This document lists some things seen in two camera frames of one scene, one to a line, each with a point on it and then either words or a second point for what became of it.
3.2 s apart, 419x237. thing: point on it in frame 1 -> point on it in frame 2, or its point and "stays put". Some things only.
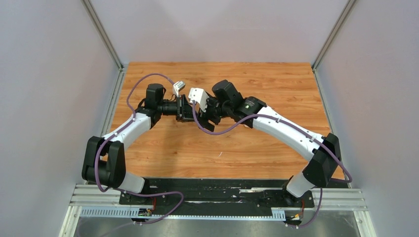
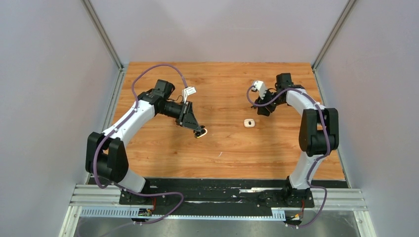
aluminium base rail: (87, 195) stays put
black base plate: (222, 193) stays put
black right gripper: (203, 122) -> (263, 110)
